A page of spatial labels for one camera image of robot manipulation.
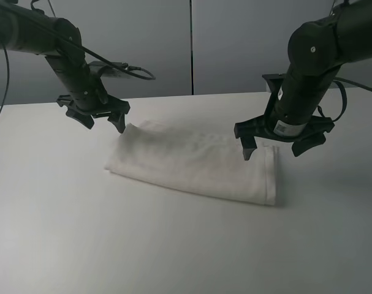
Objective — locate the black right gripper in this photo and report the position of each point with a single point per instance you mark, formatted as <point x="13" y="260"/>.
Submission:
<point x="307" y="135"/>

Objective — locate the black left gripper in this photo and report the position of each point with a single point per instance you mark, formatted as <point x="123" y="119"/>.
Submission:
<point x="82" y="106"/>

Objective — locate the white towel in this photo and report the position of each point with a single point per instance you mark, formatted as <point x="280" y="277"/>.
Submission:
<point x="205" y="164"/>

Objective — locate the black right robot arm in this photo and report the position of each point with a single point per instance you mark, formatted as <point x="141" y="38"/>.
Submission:
<point x="316" y="51"/>

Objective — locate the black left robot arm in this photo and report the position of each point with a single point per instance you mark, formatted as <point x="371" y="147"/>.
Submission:
<point x="59" y="41"/>

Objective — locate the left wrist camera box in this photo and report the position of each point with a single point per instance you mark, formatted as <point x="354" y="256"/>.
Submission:
<point x="103" y="70"/>

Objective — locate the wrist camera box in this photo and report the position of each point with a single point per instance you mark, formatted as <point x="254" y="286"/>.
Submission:
<point x="274" y="83"/>
<point x="103" y="70"/>

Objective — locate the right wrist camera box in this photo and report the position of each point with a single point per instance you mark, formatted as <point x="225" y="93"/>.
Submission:
<point x="274" y="83"/>

